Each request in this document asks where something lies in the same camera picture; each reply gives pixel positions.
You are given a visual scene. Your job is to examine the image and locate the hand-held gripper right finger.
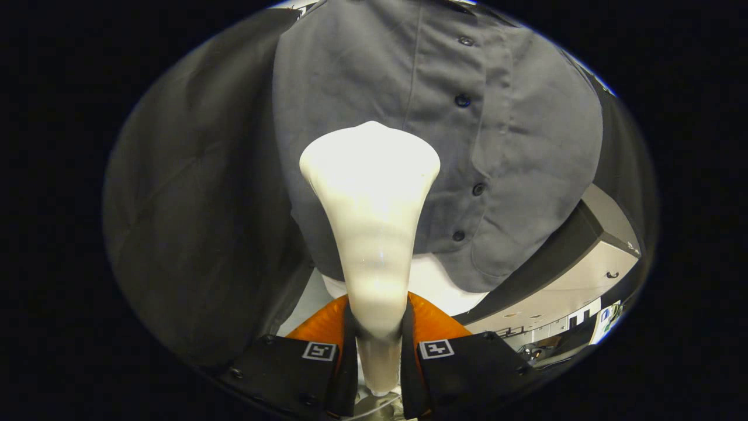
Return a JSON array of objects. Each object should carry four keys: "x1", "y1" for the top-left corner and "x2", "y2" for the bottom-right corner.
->
[{"x1": 400, "y1": 292, "x2": 544, "y2": 419}]

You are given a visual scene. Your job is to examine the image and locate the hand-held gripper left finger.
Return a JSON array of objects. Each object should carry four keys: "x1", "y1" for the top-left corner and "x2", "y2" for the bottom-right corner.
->
[{"x1": 216, "y1": 295, "x2": 358, "y2": 418}]

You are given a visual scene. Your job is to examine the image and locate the white garment steamer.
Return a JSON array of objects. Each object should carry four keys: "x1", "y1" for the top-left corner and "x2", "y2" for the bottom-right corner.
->
[{"x1": 299, "y1": 120, "x2": 441, "y2": 397}]

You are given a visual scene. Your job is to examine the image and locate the grey button shirt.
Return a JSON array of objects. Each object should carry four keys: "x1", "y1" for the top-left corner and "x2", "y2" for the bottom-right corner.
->
[{"x1": 272, "y1": 0, "x2": 604, "y2": 293}]

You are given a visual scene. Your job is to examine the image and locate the grey drawer cabinet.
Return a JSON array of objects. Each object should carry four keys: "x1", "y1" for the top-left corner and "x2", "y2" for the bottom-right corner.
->
[{"x1": 453, "y1": 184, "x2": 642, "y2": 351}]

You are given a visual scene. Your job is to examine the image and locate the white side desk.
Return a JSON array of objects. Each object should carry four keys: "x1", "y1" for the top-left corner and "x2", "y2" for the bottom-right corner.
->
[{"x1": 590, "y1": 299, "x2": 623, "y2": 343}]

